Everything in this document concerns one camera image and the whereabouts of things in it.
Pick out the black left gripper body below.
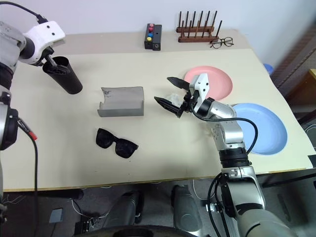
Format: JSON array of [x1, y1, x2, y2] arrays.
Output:
[[41, 47, 56, 65]]

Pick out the small grey floor box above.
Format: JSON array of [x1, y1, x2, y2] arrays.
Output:
[[48, 208, 64, 224]]

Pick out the brown wooden plate rack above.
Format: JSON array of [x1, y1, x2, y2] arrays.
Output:
[[176, 10, 223, 43]]

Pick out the crumpled white tissue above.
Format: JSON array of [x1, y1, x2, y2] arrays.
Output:
[[164, 91, 185, 106]]

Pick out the black sunglasses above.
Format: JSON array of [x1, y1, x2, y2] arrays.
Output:
[[95, 127, 139, 159]]

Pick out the white floor cable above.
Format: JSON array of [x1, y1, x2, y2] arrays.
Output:
[[192, 179, 210, 205], [71, 198, 112, 219]]

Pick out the black curved rim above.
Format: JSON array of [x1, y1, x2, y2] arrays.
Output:
[[108, 225, 188, 237]]

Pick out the blue plate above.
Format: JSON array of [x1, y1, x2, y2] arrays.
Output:
[[232, 103, 288, 156]]

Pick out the black box with round socket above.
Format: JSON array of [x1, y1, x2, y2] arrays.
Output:
[[152, 24, 163, 52]]

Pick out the dark ribbed furniture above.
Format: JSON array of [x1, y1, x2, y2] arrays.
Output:
[[271, 32, 316, 119]]

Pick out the dark grey rounded housing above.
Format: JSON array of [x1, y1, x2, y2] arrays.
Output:
[[111, 191, 145, 232], [171, 184, 213, 233]]

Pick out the dark-framed clear eyeglasses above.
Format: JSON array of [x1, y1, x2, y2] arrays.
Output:
[[209, 37, 235, 49]]

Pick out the black box with coloured buttons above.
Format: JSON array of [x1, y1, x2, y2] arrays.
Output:
[[144, 23, 156, 49]]

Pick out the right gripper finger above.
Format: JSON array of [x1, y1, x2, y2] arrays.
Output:
[[167, 77, 191, 91], [154, 96, 185, 119]]

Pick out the black plastic cup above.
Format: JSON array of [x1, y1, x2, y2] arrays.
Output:
[[41, 56, 83, 95]]

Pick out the black floor power box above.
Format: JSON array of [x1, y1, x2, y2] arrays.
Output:
[[75, 218, 96, 235]]

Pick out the grey glasses case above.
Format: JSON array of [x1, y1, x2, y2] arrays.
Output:
[[97, 86, 145, 118]]

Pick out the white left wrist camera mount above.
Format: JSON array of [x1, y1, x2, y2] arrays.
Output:
[[23, 21, 66, 65]]

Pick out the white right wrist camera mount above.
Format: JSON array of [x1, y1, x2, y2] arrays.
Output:
[[189, 73, 211, 111]]

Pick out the pink plate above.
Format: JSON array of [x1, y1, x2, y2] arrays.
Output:
[[184, 65, 233, 101]]

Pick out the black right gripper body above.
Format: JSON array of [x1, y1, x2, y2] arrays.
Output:
[[182, 89, 198, 114]]

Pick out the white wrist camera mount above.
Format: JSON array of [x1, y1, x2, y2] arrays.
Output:
[[189, 73, 211, 111], [23, 21, 66, 65]]

